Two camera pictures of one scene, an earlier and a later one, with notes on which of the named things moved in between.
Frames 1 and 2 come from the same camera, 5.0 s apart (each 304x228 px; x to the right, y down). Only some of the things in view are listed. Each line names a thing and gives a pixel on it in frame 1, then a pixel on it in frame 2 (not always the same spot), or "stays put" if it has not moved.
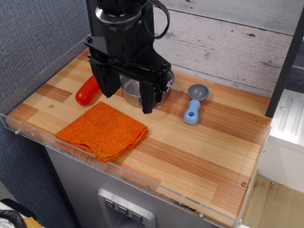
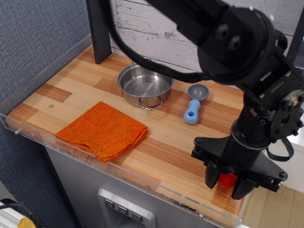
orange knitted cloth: [107, 132] stays put
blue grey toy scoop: [196, 92] stays put
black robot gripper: [128, 43] → [242, 153]
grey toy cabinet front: [100, 197] stays put
